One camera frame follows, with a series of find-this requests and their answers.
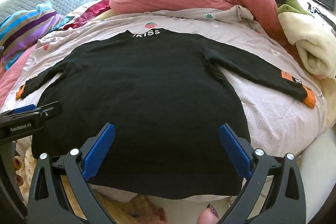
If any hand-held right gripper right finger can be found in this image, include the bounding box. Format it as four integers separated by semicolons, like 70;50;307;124
218;124;307;224

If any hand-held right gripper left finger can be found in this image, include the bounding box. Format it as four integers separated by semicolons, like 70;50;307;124
28;123;117;224

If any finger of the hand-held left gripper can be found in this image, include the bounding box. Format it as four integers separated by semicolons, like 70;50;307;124
0;105;40;119
39;101;63;120

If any black t-shirt with print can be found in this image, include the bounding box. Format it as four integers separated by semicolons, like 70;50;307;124
16;28;315;199

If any person's right hand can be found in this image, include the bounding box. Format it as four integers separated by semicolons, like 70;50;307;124
198;203;219;224

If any pink quilted bedspread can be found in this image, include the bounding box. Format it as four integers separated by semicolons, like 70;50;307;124
0;47;36;107

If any strawberry print quilt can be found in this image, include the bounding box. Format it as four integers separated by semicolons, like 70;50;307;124
0;5;328;203

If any yellow fleece fabric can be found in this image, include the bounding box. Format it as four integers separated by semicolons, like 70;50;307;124
16;145;164;224

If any striped colourful blanket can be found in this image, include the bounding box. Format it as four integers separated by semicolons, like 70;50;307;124
0;2;66;69

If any red ruffled cloth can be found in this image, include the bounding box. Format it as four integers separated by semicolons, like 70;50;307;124
63;0;111;30

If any cream fleece blanket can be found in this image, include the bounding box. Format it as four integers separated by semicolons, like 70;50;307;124
278;11;336;80

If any green cloth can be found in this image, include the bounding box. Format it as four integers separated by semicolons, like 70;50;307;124
277;0;313;16

